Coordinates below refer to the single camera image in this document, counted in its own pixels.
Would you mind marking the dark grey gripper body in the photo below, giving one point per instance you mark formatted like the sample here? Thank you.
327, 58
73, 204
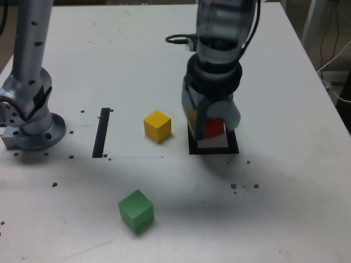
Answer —
216, 97

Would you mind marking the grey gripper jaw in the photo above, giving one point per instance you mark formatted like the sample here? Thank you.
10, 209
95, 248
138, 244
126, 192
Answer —
193, 109
226, 112

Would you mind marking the red cube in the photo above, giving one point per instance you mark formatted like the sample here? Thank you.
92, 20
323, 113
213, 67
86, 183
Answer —
214, 130

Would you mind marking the yellow cube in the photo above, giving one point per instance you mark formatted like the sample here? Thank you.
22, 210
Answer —
157, 128

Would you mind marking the green cube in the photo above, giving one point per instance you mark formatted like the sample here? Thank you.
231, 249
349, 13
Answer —
135, 211

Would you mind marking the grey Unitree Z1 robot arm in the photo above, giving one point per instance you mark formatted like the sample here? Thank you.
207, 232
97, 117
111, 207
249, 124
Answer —
30, 54

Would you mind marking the black tape square outline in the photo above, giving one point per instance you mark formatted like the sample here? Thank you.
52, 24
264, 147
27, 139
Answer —
214, 150

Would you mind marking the black tape strip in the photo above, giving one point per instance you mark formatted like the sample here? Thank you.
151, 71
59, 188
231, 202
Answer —
100, 134

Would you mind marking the white frame post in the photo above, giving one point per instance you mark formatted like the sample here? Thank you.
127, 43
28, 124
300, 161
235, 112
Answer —
314, 16

